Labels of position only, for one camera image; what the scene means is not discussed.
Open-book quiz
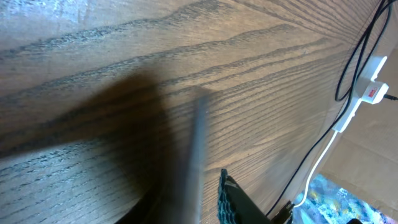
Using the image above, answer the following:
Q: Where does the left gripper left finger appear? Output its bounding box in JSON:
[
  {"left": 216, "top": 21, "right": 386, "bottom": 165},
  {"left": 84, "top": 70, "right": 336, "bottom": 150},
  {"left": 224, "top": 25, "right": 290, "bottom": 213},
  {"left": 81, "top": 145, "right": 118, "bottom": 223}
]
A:
[{"left": 183, "top": 95, "right": 208, "bottom": 224}]

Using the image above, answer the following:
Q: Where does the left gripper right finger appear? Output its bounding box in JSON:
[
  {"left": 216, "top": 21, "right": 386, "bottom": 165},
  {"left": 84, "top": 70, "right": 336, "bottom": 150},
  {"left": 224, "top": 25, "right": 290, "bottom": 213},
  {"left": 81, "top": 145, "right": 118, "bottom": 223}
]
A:
[{"left": 217, "top": 169, "right": 272, "bottom": 224}]

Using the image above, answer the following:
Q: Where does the black USB charging cable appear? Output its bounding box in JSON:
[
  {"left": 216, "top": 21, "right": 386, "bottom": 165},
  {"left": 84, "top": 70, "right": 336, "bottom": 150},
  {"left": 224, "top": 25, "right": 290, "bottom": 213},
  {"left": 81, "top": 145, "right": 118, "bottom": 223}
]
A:
[{"left": 266, "top": 0, "right": 398, "bottom": 217}]

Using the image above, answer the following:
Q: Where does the white charger plug adapter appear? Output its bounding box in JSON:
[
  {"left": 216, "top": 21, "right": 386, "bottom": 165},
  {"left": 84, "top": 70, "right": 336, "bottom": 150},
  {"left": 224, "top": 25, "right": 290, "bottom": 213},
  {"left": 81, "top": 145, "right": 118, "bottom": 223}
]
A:
[{"left": 360, "top": 81, "right": 389, "bottom": 105}]

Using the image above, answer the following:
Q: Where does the colourful patterned floor mat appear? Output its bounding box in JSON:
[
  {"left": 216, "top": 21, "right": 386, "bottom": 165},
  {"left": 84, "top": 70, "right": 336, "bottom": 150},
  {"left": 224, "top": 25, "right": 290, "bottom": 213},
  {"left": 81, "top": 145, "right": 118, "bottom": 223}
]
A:
[{"left": 292, "top": 174, "right": 396, "bottom": 224}]

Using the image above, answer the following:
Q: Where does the white power strip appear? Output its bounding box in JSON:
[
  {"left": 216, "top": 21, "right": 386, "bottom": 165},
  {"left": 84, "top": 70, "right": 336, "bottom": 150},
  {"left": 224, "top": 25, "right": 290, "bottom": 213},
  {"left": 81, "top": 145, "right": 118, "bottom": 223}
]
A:
[{"left": 333, "top": 56, "right": 387, "bottom": 133}]

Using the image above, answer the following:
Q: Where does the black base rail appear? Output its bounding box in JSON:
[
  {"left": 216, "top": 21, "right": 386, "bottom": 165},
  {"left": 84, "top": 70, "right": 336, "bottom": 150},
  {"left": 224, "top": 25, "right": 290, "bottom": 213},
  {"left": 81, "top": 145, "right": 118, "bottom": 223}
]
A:
[{"left": 271, "top": 201, "right": 294, "bottom": 224}]

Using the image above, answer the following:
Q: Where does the white power strip cord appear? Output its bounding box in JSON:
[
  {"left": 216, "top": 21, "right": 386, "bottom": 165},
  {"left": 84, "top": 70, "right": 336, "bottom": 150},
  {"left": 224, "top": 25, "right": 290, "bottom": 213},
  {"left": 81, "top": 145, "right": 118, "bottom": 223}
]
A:
[{"left": 294, "top": 130, "right": 339, "bottom": 208}]

